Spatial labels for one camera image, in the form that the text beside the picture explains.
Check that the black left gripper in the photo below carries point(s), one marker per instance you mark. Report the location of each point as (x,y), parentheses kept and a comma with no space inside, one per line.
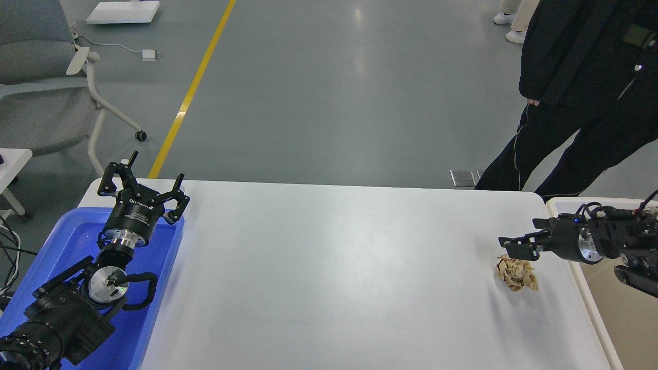
(132,215)

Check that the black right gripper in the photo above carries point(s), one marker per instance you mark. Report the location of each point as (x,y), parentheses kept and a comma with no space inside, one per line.
(569,238)

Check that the brown paper ball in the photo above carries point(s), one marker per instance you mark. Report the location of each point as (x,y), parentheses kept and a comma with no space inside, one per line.
(516,274)

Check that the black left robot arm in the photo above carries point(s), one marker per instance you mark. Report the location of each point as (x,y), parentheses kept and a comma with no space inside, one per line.
(71,314)

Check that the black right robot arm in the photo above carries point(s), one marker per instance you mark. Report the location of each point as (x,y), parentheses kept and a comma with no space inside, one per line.
(594,232)

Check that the left metal floor plate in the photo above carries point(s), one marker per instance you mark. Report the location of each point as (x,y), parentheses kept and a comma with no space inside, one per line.
(463,178)

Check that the beige plastic bin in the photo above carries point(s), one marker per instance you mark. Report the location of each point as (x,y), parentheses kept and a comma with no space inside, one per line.
(630,316)

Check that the white side table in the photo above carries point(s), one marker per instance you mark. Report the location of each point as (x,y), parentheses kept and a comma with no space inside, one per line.
(13,161)

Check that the grey office chair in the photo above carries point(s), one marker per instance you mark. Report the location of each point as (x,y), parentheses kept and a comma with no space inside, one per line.
(49,97)

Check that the person in black clothes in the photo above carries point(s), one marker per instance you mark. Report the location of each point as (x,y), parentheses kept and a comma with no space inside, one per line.
(587,71)

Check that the white flat board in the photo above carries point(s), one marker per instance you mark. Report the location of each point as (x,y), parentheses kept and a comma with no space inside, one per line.
(128,12)

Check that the person in white clothes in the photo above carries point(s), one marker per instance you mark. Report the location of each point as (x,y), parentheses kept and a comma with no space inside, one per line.
(518,14)

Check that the white power adapter with cable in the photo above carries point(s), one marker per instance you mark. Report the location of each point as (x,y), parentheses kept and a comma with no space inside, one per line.
(145,54)

